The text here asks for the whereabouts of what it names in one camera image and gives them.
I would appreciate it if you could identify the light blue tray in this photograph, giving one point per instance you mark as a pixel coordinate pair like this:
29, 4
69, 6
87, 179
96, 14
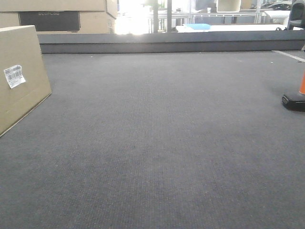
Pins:
197, 26

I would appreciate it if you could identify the white background table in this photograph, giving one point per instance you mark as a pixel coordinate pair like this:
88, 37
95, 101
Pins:
237, 27

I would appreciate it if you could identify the brown cardboard package box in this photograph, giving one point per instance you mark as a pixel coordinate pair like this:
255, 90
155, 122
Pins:
24, 83

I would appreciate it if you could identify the black office chair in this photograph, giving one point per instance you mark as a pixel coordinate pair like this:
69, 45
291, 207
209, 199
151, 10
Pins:
297, 15

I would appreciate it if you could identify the cardboard box top stack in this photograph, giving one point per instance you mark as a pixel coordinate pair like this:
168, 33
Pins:
109, 6

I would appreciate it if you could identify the grey table edge rail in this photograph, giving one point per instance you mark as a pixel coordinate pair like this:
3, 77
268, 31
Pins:
215, 41

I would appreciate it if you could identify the white barcode label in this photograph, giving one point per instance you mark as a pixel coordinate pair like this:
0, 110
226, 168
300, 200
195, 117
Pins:
14, 76

